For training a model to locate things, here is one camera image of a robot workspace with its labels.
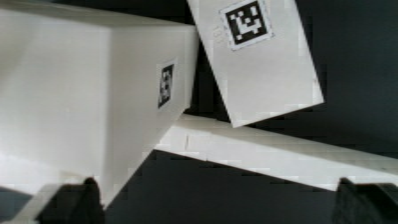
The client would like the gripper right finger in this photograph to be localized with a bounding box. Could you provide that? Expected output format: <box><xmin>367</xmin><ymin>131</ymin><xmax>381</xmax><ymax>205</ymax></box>
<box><xmin>333</xmin><ymin>178</ymin><xmax>398</xmax><ymax>224</ymax></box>

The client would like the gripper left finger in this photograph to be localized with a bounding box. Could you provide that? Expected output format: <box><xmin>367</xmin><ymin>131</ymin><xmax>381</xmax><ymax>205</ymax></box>
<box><xmin>8</xmin><ymin>176</ymin><xmax>107</xmax><ymax>224</ymax></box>

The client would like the white cabinet top block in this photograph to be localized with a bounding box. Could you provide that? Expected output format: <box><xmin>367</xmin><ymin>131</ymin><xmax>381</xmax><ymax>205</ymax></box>
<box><xmin>187</xmin><ymin>0</ymin><xmax>324</xmax><ymax>127</ymax></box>

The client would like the white front rail bar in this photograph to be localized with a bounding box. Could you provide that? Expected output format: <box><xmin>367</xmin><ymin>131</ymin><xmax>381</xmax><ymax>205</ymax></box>
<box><xmin>157</xmin><ymin>114</ymin><xmax>398</xmax><ymax>191</ymax></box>

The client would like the white cabinet body box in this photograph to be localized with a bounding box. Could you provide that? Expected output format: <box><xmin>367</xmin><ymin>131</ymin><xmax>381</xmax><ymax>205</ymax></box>
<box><xmin>0</xmin><ymin>0</ymin><xmax>200</xmax><ymax>200</ymax></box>

